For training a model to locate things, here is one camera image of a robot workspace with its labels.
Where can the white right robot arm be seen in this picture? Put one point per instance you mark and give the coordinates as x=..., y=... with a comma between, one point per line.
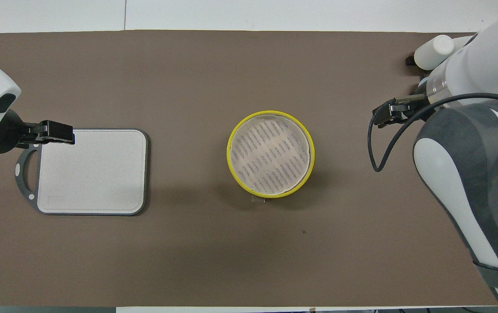
x=470, y=174

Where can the white cutting board grey rim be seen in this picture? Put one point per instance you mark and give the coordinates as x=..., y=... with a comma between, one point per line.
x=92, y=174

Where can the white bottle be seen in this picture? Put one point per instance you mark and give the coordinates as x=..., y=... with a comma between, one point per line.
x=462, y=41
x=432, y=52

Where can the yellow steamer tier white liner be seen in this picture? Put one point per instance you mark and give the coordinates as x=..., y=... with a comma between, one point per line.
x=270, y=152

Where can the black cup rack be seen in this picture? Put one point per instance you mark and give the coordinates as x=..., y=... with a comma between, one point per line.
x=410, y=61

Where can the white bottle top right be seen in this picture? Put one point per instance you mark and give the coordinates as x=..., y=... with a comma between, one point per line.
x=462, y=41

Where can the brown table mat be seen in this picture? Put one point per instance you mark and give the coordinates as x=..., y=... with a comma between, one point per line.
x=188, y=261

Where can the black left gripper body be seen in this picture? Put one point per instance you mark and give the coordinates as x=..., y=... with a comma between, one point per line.
x=5, y=134

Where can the clear tape piece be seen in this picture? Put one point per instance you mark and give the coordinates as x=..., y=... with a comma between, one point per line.
x=259, y=200

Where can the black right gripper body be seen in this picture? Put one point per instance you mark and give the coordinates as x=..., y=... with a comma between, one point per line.
x=418, y=111

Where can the white bottle top left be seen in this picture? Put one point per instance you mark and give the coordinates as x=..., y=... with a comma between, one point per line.
x=432, y=52

